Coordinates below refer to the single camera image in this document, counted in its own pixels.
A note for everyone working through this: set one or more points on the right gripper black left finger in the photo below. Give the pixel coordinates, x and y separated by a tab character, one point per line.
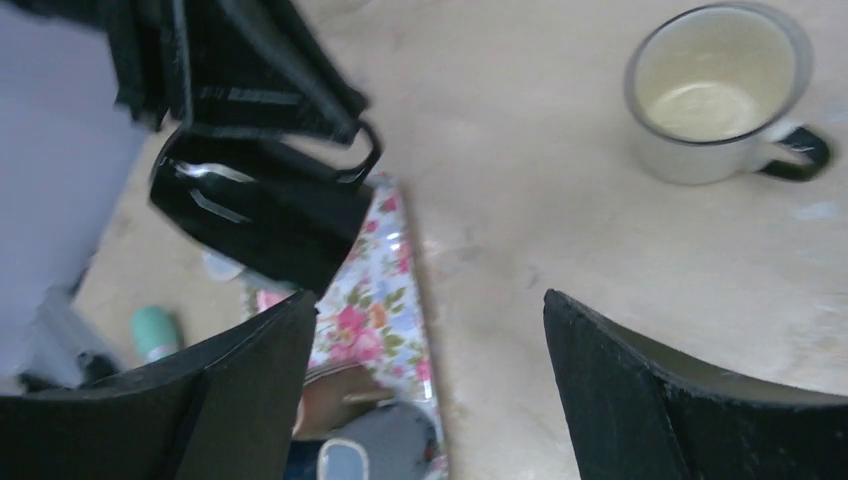
221	409

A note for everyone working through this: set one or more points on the blue-grey small mug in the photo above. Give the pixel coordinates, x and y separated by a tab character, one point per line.
394	441

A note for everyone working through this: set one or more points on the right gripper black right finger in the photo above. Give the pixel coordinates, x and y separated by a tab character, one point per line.
639	409

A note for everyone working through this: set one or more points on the cream mug black handle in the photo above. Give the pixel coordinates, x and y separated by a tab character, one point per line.
710	91

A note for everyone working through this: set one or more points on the floral tray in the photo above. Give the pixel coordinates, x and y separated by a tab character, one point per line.
372	314

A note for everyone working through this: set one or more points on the teal cylindrical bottle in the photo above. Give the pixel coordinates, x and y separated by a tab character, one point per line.
156	333

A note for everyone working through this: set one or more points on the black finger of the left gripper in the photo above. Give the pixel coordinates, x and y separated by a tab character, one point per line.
231	69

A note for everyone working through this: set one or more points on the brown small mug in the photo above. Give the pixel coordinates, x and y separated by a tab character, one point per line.
334	395

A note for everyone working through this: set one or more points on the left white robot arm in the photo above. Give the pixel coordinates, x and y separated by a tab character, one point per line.
66	149

